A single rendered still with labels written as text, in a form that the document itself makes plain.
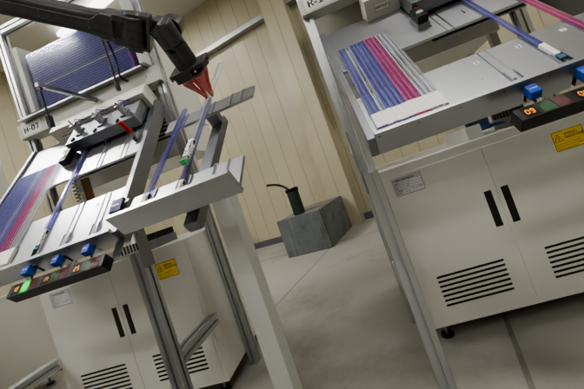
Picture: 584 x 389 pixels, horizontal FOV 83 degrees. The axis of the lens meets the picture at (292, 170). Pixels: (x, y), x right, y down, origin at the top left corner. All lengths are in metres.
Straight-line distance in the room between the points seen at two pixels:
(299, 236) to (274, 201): 1.29
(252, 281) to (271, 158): 3.49
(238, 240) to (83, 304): 0.86
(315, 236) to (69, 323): 2.13
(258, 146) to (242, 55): 1.25
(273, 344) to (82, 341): 0.92
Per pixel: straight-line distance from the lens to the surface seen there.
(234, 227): 0.98
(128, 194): 1.18
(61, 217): 1.38
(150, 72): 1.64
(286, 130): 4.30
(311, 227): 3.21
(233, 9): 4.98
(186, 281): 1.38
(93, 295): 1.63
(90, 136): 1.58
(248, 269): 1.00
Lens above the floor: 0.68
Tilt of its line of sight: 3 degrees up
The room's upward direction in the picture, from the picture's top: 19 degrees counter-clockwise
